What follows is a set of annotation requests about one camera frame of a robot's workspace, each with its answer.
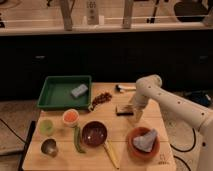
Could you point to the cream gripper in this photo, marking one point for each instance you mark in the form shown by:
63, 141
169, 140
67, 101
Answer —
137, 113

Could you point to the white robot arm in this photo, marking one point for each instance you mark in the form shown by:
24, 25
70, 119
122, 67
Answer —
195, 115

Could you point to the orange bowl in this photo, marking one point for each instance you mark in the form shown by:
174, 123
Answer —
138, 153

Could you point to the purple bowl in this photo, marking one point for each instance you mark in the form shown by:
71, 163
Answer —
94, 134

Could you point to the grey crumpled cloth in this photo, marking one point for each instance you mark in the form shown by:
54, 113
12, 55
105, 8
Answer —
145, 142

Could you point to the brown grape bunch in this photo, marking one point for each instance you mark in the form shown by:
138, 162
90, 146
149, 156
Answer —
100, 99

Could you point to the grey sponge block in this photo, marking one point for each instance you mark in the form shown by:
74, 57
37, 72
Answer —
78, 91

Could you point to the green chili pepper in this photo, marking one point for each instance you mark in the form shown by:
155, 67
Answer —
77, 140

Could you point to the white cup orange contents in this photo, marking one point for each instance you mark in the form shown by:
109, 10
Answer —
70, 117

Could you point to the green plastic tray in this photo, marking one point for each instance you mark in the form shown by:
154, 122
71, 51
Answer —
56, 93

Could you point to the green cup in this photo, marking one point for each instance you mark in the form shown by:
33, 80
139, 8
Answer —
46, 127

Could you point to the metal cup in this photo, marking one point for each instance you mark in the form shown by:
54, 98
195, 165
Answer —
49, 147

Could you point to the yellow handled utensil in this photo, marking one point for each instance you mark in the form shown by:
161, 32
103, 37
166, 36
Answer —
111, 154

